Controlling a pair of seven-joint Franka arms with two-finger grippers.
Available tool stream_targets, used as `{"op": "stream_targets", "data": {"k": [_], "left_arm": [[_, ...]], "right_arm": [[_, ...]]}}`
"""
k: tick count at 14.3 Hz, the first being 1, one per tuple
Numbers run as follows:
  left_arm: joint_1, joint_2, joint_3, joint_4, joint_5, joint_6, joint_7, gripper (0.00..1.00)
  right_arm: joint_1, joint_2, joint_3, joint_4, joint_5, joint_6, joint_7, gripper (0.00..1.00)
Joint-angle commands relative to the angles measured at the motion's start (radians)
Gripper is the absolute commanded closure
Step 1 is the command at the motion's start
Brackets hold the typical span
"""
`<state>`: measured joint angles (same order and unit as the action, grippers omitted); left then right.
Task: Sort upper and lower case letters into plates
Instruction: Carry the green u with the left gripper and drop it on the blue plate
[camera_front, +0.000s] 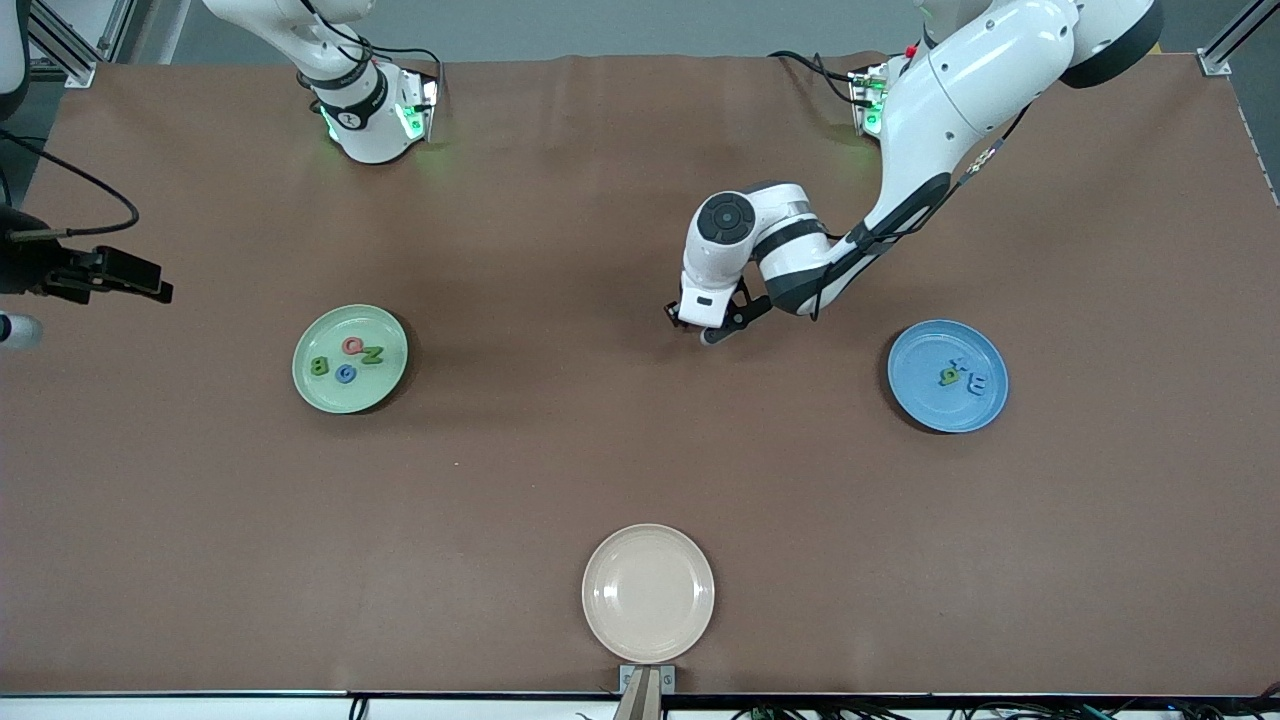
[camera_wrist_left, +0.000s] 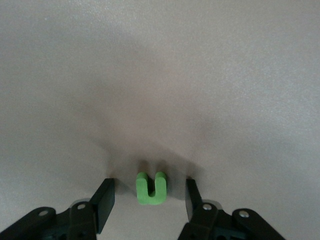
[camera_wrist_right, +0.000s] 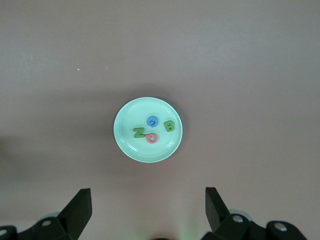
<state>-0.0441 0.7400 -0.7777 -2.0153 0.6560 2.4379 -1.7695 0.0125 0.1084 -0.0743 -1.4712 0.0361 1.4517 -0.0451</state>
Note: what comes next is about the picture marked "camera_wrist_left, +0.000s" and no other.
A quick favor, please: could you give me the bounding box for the green lowercase letter n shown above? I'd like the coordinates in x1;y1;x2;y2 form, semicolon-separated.
135;171;168;206

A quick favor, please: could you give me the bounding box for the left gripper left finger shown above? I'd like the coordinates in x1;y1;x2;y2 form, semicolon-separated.
0;177;116;240

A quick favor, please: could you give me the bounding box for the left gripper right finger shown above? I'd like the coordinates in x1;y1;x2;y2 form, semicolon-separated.
176;178;286;240

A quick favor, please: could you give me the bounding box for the brown table mat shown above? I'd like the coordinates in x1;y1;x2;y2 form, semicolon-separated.
0;0;320;240

